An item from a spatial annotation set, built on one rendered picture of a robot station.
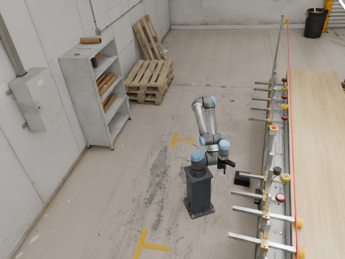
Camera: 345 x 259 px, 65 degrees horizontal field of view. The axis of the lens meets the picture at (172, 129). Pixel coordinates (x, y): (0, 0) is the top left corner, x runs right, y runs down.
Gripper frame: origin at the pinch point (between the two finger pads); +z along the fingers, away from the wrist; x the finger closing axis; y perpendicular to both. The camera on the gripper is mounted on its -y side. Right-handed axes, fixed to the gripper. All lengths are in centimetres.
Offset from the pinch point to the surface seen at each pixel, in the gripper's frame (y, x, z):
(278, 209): -51, 9, 32
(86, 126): 215, -115, 49
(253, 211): -24.6, 40.7, -2.3
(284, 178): -53, -5, 3
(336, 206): -91, 20, 4
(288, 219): -50, 44, -2
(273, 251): -44, 51, 32
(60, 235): 184, 38, 94
